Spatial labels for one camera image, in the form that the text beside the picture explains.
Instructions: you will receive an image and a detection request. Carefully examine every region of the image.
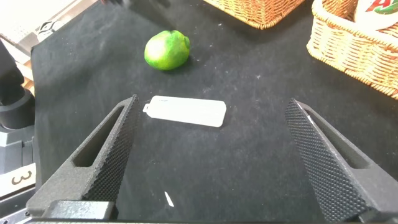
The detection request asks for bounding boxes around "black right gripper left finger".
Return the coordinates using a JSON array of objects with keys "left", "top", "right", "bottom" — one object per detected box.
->
[{"left": 25, "top": 94, "right": 140, "bottom": 220}]

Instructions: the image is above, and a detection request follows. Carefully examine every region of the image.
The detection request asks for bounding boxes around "clear plastic blister pack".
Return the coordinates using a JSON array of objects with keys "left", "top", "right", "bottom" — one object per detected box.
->
[{"left": 142, "top": 95, "right": 228, "bottom": 128}]

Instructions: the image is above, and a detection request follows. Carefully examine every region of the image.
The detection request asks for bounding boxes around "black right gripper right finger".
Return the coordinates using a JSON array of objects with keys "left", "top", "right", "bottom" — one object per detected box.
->
[{"left": 285, "top": 97, "right": 398, "bottom": 223}]

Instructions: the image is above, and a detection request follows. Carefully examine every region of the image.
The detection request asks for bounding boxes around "small white milk bottle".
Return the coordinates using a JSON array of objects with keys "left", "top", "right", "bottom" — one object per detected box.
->
[{"left": 354, "top": 0, "right": 398, "bottom": 31}]

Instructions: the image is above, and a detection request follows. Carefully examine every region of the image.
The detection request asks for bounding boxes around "grey robot torso with label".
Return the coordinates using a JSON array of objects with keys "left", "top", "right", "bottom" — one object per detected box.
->
[{"left": 0, "top": 124, "right": 43, "bottom": 224}]

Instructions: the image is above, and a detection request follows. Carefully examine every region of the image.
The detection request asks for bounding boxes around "small white paper scrap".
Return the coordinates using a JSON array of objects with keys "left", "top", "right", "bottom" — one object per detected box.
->
[{"left": 164, "top": 191, "right": 175, "bottom": 208}]

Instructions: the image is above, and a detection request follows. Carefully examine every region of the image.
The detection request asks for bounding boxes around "wicker basket with brown handles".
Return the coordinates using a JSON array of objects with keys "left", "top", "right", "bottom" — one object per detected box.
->
[
  {"left": 203, "top": 0, "right": 307, "bottom": 30},
  {"left": 306, "top": 0, "right": 398, "bottom": 100}
]

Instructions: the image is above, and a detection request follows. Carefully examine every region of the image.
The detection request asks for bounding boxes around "green lime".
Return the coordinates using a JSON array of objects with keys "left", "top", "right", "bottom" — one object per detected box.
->
[{"left": 144, "top": 29, "right": 191, "bottom": 72}]

